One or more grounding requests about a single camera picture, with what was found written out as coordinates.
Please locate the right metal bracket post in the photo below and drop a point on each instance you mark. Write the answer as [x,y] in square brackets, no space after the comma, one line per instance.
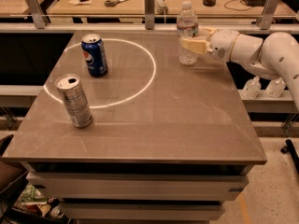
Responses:
[265,20]

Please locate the metal bracket post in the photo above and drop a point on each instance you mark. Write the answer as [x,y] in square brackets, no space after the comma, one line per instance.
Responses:
[38,17]
[265,20]
[149,14]

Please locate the right sanitizer pump bottle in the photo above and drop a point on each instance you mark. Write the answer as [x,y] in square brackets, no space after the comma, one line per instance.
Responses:
[275,87]

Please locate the clear plastic water bottle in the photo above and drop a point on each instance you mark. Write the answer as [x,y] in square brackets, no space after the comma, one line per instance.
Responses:
[187,26]

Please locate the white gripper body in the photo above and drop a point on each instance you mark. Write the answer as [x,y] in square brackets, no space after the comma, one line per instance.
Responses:
[221,45]

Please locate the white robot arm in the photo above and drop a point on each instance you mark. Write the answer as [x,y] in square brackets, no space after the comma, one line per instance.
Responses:
[270,58]

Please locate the sanitizer pump bottle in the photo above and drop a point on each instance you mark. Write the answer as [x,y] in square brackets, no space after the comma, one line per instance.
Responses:
[251,88]
[275,87]

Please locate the left metal bracket post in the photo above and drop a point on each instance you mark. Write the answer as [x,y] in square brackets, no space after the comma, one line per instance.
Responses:
[38,17]

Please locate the black chair base leg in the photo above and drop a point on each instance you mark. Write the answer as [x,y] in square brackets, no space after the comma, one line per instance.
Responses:
[289,148]

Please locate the grey cabinet with drawers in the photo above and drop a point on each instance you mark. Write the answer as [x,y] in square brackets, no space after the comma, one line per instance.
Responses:
[140,198]

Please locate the green packaged clutter on floor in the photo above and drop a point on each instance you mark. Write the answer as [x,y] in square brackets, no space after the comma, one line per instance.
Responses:
[33,201]

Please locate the middle metal bracket post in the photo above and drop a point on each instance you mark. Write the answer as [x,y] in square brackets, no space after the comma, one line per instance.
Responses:
[149,14]

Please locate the white power strip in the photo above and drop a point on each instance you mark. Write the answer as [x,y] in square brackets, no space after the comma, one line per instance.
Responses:
[161,7]

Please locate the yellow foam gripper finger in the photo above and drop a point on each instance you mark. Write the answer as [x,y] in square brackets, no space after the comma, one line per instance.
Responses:
[198,46]
[206,32]

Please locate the silver energy drink can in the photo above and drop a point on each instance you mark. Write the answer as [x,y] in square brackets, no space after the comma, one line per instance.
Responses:
[75,102]

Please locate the blue Pepsi can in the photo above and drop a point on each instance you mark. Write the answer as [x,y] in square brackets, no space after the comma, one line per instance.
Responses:
[94,54]

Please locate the scissors on back desk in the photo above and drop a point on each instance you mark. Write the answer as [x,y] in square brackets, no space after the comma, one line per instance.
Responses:
[112,3]

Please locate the left sanitizer pump bottle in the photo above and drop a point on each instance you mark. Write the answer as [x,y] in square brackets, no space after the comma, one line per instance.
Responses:
[251,88]

